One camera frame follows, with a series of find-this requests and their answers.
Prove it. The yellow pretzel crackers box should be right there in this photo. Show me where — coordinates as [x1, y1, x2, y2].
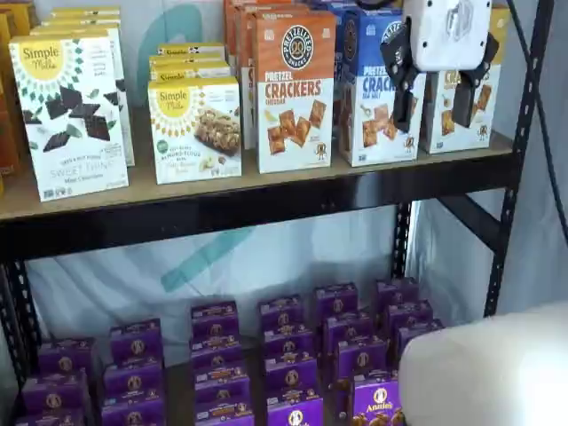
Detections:
[419, 4, 512, 155]

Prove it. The Simple Mills mint thins box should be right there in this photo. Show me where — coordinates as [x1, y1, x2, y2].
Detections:
[39, 18, 122, 28]
[51, 5, 122, 15]
[28, 24, 137, 168]
[46, 12, 122, 21]
[8, 28, 130, 203]

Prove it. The wooden shelf board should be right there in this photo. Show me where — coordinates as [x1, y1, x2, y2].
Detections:
[0, 130, 518, 222]

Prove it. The black metal shelf rack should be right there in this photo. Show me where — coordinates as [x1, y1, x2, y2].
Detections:
[0, 0, 558, 400]

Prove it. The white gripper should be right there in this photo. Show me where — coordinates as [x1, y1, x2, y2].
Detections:
[380, 0, 501, 133]

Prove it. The orange pretzel crackers box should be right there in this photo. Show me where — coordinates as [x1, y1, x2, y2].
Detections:
[252, 9, 337, 175]
[223, 0, 312, 67]
[233, 3, 320, 151]

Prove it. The orange brown cookie box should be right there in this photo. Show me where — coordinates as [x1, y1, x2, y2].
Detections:
[0, 0, 36, 45]
[0, 8, 23, 199]

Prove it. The yellow cracker box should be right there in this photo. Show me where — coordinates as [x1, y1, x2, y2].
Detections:
[147, 75, 243, 185]

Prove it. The purple Annie's snack box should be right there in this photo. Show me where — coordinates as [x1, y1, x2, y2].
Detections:
[333, 337, 388, 383]
[322, 312, 375, 343]
[314, 283, 359, 316]
[193, 367, 250, 404]
[336, 377, 407, 426]
[396, 319, 446, 356]
[375, 278, 420, 307]
[384, 300, 435, 327]
[193, 398, 257, 426]
[38, 337, 98, 376]
[264, 357, 320, 398]
[266, 394, 326, 426]
[258, 295, 306, 329]
[100, 398, 169, 426]
[14, 407, 88, 426]
[103, 359, 165, 403]
[21, 372, 90, 414]
[109, 318, 163, 366]
[189, 335, 244, 372]
[262, 325, 314, 361]
[190, 301, 240, 341]

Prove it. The Simple Mills almond bars box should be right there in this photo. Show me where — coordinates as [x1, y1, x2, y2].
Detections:
[148, 51, 228, 66]
[157, 42, 226, 57]
[149, 60, 233, 85]

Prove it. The blue pretzel crackers box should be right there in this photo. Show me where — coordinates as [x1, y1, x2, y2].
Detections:
[343, 7, 428, 169]
[333, 0, 405, 154]

